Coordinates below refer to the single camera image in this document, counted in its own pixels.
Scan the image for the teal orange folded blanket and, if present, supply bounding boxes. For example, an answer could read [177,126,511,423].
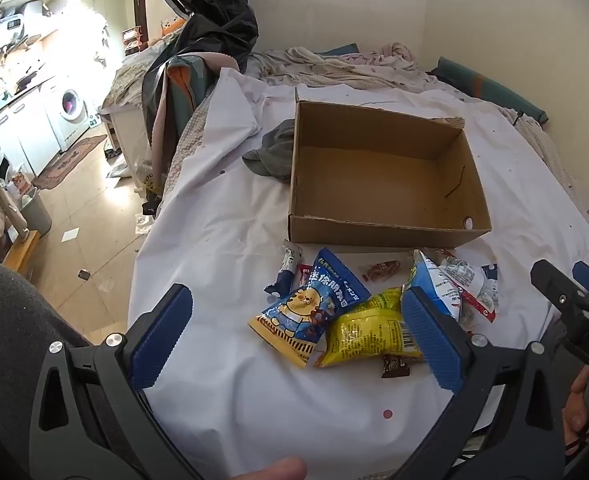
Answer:
[167,55,213,127]

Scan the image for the red storage rack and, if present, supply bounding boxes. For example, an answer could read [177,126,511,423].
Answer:
[121,26,143,54]

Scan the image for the clear-wrapped brown snack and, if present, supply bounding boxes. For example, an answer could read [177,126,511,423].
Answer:
[363,259,402,282]

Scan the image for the person's right hand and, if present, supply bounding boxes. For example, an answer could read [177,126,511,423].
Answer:
[563,365,589,457]

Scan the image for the brown cardboard box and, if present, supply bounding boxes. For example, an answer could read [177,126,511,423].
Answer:
[287,85,493,251]

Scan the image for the person's left hand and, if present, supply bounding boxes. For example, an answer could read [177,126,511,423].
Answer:
[223,456,308,480]

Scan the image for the blue cartoon snack packet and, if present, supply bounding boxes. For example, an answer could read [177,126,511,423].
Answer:
[247,247,371,370]

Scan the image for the blue white snack packet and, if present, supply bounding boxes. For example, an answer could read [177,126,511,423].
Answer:
[407,249,463,325]

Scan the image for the white kitchen cabinets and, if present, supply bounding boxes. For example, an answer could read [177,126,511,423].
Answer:
[0,77,66,177]

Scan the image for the small brown candy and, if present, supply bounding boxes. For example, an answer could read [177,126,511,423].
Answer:
[381,354,412,379]

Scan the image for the yellow snack packet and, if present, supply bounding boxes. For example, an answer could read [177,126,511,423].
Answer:
[315,287,425,369]

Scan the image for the white yellow-label snack packet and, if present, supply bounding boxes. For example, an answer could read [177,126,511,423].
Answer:
[437,250,501,324]

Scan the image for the crumpled floral quilt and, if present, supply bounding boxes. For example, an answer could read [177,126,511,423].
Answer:
[247,42,441,94]

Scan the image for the white washing machine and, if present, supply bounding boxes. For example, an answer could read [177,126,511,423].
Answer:
[44,77,93,154]

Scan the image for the wooden stool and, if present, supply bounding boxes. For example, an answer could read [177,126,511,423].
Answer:
[0,227,43,282]

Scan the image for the grey cloth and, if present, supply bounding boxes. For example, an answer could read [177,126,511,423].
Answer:
[242,119,296,184]

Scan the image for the white water heater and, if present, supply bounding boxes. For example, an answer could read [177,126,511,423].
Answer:
[0,2,43,37]

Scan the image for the teal pillow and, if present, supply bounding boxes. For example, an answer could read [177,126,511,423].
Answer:
[432,56,550,124]

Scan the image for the navy stick packet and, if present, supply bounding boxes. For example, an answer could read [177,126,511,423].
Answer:
[264,239,302,297]

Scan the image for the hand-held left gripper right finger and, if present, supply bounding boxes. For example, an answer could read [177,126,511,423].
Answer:
[399,285,569,480]

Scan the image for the grey trash bin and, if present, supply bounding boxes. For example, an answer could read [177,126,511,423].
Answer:
[17,187,53,236]

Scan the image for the patterned floor rug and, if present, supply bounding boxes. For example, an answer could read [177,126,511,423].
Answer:
[32,134,108,191]

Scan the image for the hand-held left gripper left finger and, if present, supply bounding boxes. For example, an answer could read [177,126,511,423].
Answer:
[29,283,195,480]

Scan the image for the person's leg in dark pants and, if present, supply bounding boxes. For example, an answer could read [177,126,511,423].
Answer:
[0,259,141,480]

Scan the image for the black plastic bag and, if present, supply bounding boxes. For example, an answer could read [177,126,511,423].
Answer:
[142,0,259,147]

